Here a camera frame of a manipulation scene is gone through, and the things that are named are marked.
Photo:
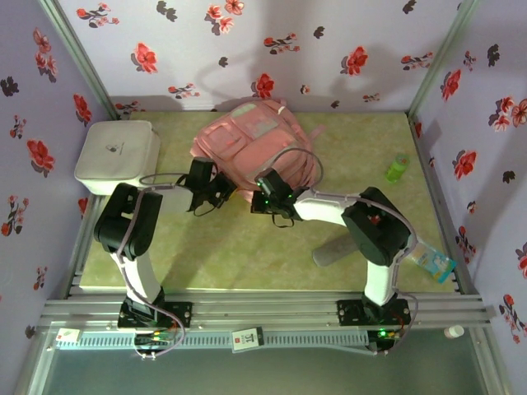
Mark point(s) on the pink backpack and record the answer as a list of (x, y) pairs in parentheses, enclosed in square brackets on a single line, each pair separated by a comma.
[(255, 140)]

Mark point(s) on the grey pencil case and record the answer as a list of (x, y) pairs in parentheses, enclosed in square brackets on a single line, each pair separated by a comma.
[(329, 253)]

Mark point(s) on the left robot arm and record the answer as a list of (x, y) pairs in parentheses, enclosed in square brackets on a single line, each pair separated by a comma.
[(123, 222)]

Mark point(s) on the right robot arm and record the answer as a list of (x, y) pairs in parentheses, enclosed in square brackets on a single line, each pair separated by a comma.
[(379, 230)]

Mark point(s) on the green marbled table mat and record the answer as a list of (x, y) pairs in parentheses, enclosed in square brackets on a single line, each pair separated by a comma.
[(247, 255)]

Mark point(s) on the white storage box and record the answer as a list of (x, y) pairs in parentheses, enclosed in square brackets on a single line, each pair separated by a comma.
[(115, 156)]

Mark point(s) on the green plastic bottle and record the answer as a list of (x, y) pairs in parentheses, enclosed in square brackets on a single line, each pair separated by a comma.
[(397, 168)]

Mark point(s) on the white label card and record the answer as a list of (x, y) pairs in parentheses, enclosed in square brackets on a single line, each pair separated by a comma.
[(247, 338)]

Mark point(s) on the small white red box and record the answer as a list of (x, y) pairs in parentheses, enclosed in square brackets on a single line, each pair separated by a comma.
[(68, 336)]

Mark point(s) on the small white bottle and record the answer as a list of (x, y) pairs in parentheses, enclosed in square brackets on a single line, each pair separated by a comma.
[(454, 331)]

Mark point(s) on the aluminium mounting rail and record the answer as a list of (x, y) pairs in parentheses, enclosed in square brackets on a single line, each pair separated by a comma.
[(267, 312)]

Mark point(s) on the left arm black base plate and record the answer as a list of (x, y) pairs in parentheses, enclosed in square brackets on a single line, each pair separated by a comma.
[(181, 314)]

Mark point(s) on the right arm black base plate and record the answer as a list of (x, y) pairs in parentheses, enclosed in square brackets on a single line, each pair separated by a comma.
[(350, 312)]

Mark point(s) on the aluminium corner post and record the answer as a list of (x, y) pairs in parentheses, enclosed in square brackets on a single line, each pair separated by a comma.
[(78, 57), (442, 53)]

